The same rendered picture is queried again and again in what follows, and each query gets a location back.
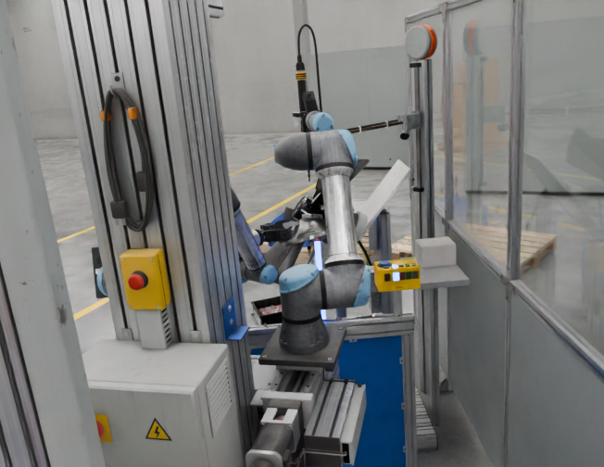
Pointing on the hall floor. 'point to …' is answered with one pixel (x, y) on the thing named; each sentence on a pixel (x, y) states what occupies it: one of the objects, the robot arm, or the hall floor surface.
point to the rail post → (410, 399)
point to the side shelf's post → (434, 356)
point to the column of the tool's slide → (424, 204)
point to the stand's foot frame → (425, 432)
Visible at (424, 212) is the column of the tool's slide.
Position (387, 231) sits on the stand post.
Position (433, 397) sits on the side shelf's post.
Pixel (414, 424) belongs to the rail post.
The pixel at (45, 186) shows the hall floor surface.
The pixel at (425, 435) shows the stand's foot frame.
